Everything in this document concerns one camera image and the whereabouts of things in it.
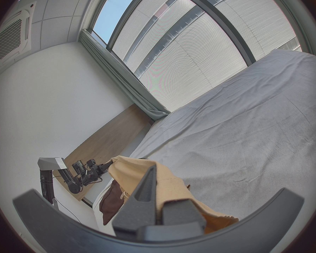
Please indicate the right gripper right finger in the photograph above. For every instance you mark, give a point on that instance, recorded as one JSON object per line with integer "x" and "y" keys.
{"x": 181, "y": 215}

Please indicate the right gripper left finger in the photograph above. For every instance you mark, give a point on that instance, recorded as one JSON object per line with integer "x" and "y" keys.
{"x": 137, "y": 215}

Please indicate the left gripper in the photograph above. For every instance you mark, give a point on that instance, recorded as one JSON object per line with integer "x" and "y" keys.
{"x": 98, "y": 170}

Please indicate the tan shorts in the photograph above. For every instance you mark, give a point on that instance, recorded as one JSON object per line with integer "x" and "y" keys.
{"x": 168, "y": 183}

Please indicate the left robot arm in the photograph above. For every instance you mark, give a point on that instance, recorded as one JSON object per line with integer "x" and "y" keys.
{"x": 71, "y": 183}

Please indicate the bed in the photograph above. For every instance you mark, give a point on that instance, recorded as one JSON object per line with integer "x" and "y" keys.
{"x": 239, "y": 128}

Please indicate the brown shorts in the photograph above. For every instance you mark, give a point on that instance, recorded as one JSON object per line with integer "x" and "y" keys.
{"x": 110, "y": 201}

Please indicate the blue-green curtain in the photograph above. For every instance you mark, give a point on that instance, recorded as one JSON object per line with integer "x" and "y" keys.
{"x": 121, "y": 75}

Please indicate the window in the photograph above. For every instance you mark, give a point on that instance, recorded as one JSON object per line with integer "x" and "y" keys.
{"x": 200, "y": 49}

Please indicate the white ceiling air vent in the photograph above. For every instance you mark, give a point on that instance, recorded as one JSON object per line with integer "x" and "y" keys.
{"x": 13, "y": 35}

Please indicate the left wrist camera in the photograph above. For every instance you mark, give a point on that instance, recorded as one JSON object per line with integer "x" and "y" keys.
{"x": 91, "y": 163}

